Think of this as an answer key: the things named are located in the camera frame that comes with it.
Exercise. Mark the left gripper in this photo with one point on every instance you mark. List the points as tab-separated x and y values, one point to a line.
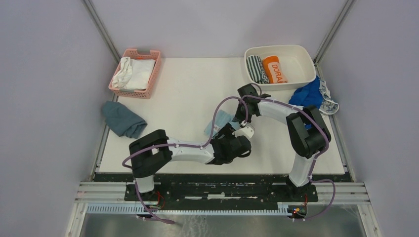
226	131

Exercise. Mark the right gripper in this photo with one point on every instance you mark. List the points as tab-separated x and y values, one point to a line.
238	117

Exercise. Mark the light blue towel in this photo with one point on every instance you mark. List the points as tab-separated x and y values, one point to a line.
222	118

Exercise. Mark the dark blue towel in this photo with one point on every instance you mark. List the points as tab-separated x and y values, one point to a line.
308	95

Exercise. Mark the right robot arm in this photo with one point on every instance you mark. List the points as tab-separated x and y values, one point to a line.
308	132

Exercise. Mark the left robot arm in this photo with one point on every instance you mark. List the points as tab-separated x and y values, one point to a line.
152	152

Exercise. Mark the striped rolled towel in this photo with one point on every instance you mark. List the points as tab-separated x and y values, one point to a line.
255	69

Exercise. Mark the orange rolled towel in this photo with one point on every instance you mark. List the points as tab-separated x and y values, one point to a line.
272	67

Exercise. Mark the white plastic tub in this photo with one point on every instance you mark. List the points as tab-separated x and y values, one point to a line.
295	61

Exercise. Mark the patterned white blue cloth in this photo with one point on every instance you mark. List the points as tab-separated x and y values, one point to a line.
328	106

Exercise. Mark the grey-blue towel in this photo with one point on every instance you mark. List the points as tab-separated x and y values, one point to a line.
122	121

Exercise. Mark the pink plastic basket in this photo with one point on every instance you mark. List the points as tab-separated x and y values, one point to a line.
138	55

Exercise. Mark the white folded towel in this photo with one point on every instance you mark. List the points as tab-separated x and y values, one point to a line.
142	70

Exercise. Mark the white crumpled cloth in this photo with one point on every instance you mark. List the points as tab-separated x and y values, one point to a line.
123	75

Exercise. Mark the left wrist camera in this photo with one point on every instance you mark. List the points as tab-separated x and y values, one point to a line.
247	131

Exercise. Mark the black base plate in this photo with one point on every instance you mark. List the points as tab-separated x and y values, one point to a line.
225	192

